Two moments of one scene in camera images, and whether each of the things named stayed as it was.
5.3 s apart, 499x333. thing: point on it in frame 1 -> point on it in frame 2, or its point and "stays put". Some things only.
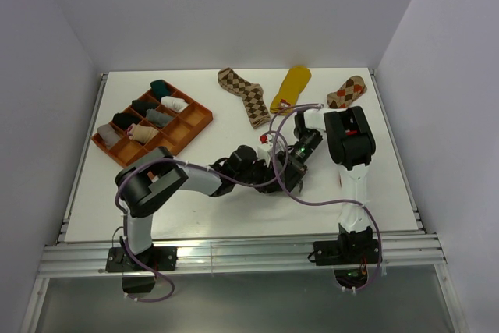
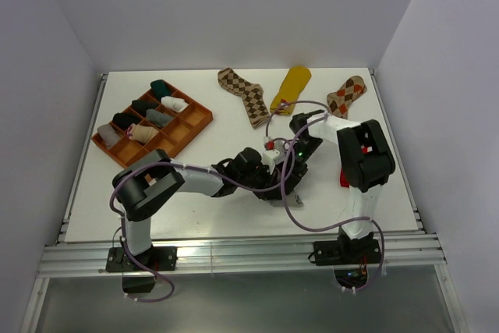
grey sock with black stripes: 297,190 -> 291,200
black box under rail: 138,285 stays put
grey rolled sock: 158,118 stays put
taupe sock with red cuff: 108,134 stays put
